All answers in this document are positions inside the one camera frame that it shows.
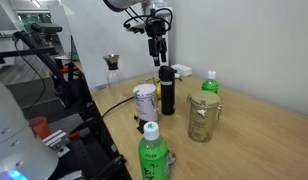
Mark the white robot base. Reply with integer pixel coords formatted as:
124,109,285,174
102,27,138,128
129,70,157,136
0,80,59,180

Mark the near green tea bottle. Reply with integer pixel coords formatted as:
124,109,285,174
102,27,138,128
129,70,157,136
138,121,169,180

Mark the black cable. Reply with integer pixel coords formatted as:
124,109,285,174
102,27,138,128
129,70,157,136
99,95,135,125

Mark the small silver metal disc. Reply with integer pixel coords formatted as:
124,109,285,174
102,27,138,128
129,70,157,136
168,150,176,165

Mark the green tea bottle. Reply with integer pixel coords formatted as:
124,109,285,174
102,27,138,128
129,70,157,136
202,70,218,93
138,121,169,180

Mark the small yellow pumpkin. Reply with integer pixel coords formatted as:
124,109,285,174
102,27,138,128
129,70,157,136
155,82,161,99

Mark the white power adapter box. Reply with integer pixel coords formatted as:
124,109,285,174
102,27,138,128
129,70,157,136
172,64,192,77

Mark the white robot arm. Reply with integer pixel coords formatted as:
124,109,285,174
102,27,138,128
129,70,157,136
103,0,173,67

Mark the pink lidded canister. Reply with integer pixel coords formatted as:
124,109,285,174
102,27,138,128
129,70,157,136
133,84,158,126

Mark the red cup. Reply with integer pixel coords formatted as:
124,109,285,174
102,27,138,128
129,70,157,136
29,116,51,139

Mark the white panel board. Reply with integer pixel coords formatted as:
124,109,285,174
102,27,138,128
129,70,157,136
61,0,154,89

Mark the black camera on stand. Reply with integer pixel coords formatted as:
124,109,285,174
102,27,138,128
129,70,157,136
13,23,62,39

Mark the far green tea bottle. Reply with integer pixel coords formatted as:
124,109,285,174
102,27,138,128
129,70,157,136
202,70,218,93

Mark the glass carafe with black filter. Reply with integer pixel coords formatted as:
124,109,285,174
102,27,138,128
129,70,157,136
103,54,125,103

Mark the black bottle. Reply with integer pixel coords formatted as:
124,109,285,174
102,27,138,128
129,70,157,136
159,66,175,115

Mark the gold lidded canister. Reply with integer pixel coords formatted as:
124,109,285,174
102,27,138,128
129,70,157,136
187,91,222,142

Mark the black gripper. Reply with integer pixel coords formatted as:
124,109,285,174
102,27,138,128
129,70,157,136
145,21,167,67

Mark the aluminium bracket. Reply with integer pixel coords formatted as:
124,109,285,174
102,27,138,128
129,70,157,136
43,130,70,158

